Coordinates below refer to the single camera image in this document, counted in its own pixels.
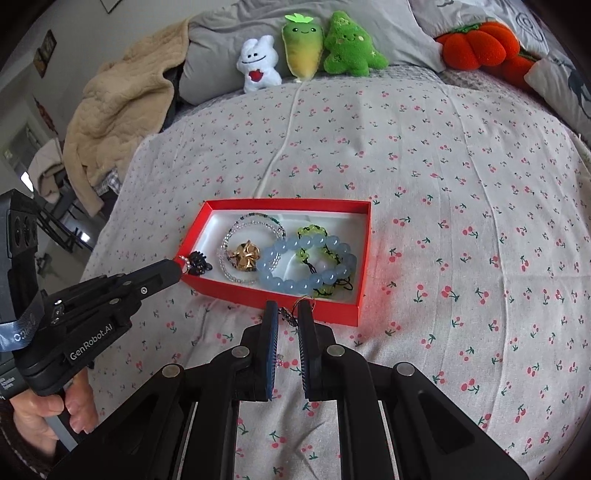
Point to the black hair claw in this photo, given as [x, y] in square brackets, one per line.
[198, 265]

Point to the beige quilted blanket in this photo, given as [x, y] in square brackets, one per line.
[115, 106]

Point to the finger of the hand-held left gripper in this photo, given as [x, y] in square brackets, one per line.
[157, 277]

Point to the cherry print bed sheet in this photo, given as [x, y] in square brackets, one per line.
[438, 207]

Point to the red cardboard box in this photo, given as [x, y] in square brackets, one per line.
[277, 307]

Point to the large orange pumpkin plush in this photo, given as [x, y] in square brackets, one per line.
[475, 46]

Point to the person's left hand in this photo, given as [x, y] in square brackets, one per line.
[41, 420]

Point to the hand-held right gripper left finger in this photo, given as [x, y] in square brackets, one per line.
[272, 350]

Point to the yellow green carrot plush toy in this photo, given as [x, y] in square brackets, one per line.
[302, 46]

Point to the white plush toy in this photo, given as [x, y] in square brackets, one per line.
[256, 64]

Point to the black chair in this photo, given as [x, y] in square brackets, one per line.
[55, 203]

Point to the small orange pumpkin plush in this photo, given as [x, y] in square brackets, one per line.
[517, 71]

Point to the green tree plush toy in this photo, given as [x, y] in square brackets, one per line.
[351, 50]

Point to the person's left forearm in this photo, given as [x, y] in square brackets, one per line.
[18, 457]

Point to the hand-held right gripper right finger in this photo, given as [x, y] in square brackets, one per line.
[304, 350]

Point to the wall picture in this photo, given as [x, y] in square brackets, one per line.
[45, 53]

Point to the white pillow with dark print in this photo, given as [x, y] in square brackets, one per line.
[563, 87]

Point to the checked cloth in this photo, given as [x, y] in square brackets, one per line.
[108, 184]

